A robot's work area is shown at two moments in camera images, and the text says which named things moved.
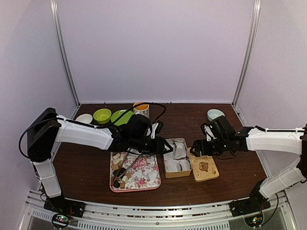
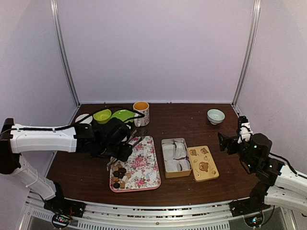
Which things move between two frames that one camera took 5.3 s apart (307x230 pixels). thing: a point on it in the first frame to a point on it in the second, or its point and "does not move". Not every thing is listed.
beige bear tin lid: (203, 167) does not move
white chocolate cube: (125, 178) does not move
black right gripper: (205, 152) to (223, 145)
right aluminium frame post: (255, 24) does not move
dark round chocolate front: (116, 184) does not move
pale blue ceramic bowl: (214, 113) does not move
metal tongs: (116, 177) to (113, 159)
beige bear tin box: (177, 163) does not move
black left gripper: (159, 146) to (123, 156)
